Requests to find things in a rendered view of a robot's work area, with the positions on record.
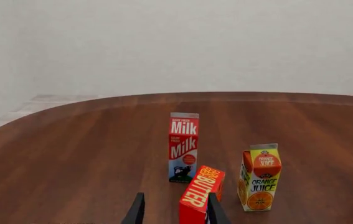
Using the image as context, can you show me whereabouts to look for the red butter box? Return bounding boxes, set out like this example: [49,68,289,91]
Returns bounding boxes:
[178,164,226,224]

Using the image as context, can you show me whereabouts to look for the orange juice carton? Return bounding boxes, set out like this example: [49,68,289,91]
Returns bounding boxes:
[237,143,283,212]

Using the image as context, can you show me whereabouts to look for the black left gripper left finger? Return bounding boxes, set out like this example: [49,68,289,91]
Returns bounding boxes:
[121,192,146,224]

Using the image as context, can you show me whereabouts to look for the red milk carton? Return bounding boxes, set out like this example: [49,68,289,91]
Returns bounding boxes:
[167,112,200,184]

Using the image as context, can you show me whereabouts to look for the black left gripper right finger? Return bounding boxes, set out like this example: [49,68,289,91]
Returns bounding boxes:
[207,192,232,224]

